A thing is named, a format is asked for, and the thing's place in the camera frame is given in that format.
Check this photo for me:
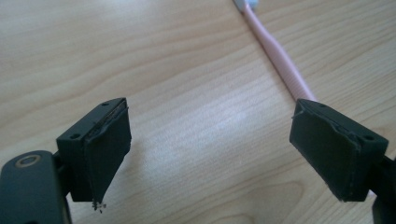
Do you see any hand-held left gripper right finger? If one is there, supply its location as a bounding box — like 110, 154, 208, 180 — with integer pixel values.
289, 98, 389, 203

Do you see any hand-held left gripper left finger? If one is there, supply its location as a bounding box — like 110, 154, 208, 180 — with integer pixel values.
56, 97, 133, 214

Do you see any pink toothbrush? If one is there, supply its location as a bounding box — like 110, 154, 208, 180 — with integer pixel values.
233, 0, 318, 103

